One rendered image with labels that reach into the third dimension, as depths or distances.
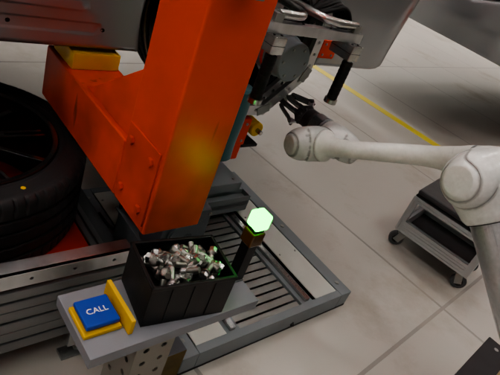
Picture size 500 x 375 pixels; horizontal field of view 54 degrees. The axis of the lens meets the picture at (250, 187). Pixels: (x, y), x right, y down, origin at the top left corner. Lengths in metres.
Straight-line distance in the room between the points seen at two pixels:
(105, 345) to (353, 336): 1.16
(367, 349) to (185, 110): 1.28
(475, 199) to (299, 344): 0.90
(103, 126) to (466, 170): 0.86
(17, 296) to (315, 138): 0.92
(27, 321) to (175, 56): 0.75
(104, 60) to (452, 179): 0.98
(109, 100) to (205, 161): 0.31
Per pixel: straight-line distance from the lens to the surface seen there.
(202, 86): 1.00
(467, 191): 1.20
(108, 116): 1.28
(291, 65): 1.57
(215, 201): 2.00
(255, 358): 1.73
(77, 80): 1.43
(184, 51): 0.98
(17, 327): 1.37
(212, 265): 1.09
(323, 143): 1.53
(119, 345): 1.05
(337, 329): 1.98
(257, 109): 1.79
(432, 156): 1.50
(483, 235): 1.27
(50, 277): 1.27
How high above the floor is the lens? 1.27
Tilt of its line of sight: 31 degrees down
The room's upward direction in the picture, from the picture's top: 22 degrees clockwise
